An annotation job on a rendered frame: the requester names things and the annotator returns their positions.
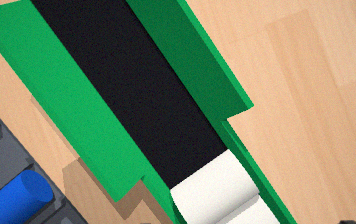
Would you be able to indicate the white cylinder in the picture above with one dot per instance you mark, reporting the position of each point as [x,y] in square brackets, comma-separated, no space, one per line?
[254,211]
[214,191]

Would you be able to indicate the blue cylinder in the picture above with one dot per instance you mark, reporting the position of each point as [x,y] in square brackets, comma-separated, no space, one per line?
[21,198]

